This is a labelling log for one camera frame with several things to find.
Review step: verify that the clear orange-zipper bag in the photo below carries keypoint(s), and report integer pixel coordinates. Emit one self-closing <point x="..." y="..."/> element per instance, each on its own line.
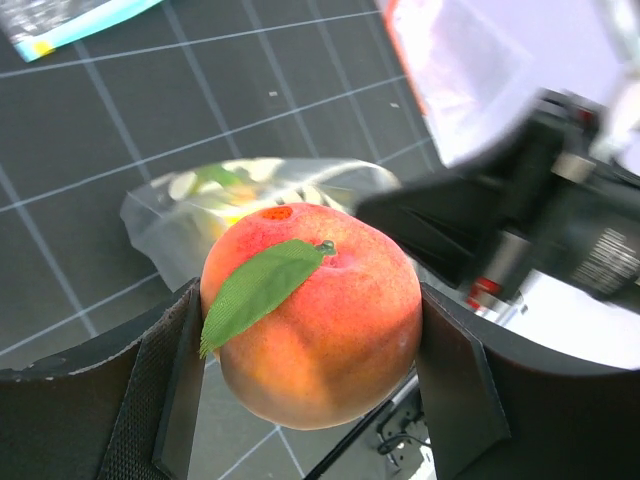
<point x="469" y="77"/>

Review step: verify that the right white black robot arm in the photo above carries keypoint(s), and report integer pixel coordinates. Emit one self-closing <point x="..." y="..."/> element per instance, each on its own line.
<point x="561" y="317"/>

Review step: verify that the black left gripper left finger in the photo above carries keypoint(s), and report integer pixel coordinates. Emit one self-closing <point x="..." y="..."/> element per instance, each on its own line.
<point x="122" y="405"/>

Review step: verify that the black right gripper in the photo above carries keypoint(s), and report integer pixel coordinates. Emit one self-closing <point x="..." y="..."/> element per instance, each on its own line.
<point x="536" y="200"/>

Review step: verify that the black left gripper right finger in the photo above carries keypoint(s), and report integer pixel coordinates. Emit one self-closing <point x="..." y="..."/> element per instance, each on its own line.
<point x="499" y="406"/>

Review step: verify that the peach toy fruit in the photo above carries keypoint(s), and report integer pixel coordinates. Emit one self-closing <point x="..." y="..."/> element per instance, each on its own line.
<point x="341" y="342"/>

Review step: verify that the clear white-dotted zip bag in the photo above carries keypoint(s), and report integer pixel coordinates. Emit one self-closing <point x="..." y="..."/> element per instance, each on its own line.
<point x="175" y="219"/>

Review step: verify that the clear blue-zipper bag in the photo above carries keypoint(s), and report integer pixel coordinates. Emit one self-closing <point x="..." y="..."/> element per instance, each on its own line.
<point x="37" y="28"/>

